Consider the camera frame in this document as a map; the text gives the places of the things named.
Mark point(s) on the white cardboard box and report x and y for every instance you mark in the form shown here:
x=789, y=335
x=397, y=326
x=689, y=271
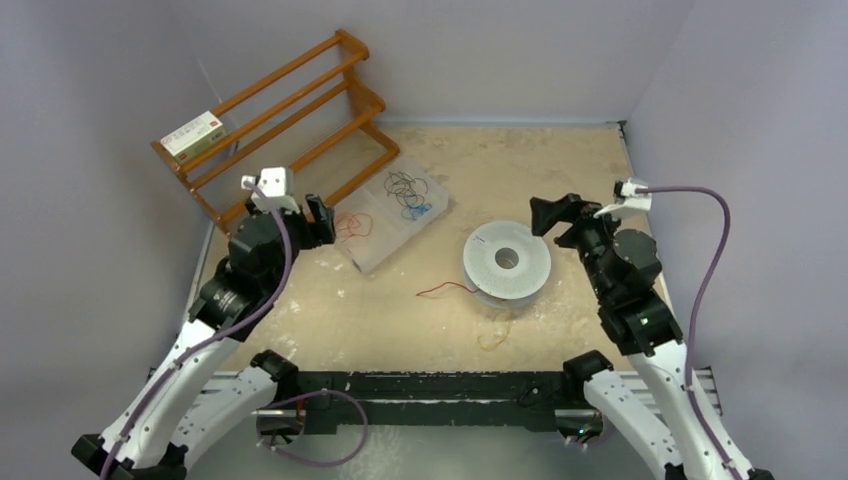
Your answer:
x=194, y=137

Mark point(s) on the clear plastic tray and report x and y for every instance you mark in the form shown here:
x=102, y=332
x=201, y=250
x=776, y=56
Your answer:
x=386, y=211

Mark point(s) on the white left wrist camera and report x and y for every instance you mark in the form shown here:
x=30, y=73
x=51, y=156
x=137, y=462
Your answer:
x=272, y=189

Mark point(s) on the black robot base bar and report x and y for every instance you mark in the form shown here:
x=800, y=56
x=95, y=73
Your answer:
x=537, y=401

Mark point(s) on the grey cable spool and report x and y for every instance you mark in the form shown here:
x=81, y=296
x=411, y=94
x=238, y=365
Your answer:
x=504, y=265

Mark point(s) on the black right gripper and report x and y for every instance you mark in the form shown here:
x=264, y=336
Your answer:
x=546, y=215

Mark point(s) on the orange wooden rack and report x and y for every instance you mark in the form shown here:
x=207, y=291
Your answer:
x=243, y=141

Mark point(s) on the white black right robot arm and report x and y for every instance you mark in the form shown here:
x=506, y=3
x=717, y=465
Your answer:
x=683, y=437

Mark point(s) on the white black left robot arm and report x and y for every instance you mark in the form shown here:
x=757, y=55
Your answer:
x=172, y=423

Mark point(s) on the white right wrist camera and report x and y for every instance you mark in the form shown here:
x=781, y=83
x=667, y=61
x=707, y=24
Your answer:
x=631, y=197

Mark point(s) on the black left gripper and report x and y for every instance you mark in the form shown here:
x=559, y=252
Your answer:
x=321, y=233

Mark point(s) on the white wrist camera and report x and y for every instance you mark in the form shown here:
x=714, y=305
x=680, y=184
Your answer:
x=272, y=189
x=631, y=197

